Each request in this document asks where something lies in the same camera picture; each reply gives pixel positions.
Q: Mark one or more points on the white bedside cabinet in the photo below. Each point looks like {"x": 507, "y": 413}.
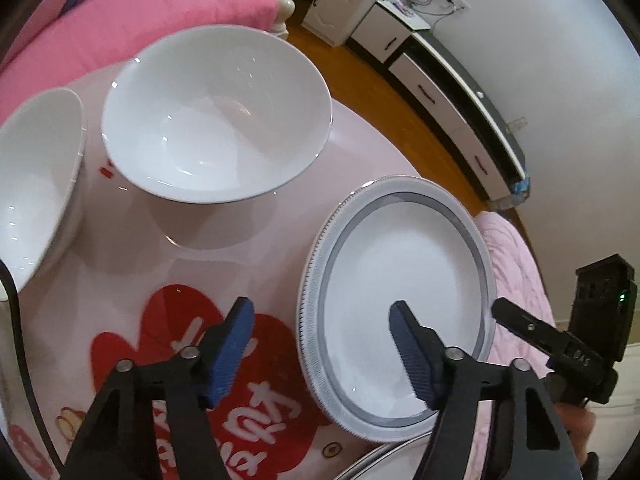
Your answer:
{"x": 340, "y": 5}

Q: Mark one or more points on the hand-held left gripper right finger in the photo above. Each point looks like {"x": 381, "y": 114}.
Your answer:
{"x": 412, "y": 355}

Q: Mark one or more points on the white bed post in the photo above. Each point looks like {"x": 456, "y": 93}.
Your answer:
{"x": 284, "y": 15}

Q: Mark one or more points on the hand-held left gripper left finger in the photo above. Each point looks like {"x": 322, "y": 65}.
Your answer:
{"x": 232, "y": 355}

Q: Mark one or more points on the large white bowl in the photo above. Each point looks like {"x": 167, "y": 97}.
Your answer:
{"x": 35, "y": 185}
{"x": 215, "y": 110}

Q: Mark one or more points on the pink plush pillow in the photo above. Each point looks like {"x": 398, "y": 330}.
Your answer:
{"x": 150, "y": 0}

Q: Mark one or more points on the pink quilted bedspread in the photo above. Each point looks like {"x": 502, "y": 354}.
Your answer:
{"x": 515, "y": 270}

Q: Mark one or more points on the white paper sheet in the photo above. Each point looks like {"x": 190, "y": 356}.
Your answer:
{"x": 407, "y": 16}

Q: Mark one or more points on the white plate with grey rim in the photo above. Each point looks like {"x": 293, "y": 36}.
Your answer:
{"x": 381, "y": 462}
{"x": 400, "y": 260}

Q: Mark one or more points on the round printed table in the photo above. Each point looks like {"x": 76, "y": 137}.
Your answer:
{"x": 260, "y": 245}

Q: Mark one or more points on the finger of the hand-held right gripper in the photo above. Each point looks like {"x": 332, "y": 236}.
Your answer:
{"x": 525, "y": 326}

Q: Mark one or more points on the person's right hand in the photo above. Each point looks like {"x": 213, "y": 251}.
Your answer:
{"x": 577, "y": 427}

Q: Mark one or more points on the black and white tv cabinet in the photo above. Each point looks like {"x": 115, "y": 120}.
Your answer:
{"x": 440, "y": 95}

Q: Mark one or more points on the blue packet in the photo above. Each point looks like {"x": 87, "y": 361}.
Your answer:
{"x": 521, "y": 186}

